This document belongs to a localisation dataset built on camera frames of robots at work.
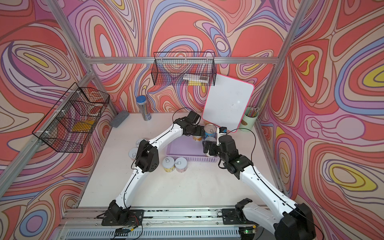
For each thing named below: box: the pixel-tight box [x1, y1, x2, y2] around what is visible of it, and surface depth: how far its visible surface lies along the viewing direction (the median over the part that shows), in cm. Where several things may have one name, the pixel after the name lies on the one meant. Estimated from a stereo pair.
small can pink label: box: [174, 157, 188, 173], surface depth 89 cm
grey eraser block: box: [110, 110, 130, 128], surface depth 115 cm
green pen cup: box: [239, 107, 259, 132], surface depth 103 cm
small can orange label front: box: [192, 135, 203, 142], surface depth 103 cm
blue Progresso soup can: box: [204, 123, 217, 137], surface depth 98 cm
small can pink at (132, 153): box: [128, 147, 139, 161], surface depth 93 cm
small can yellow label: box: [162, 156, 175, 173], surface depth 88 cm
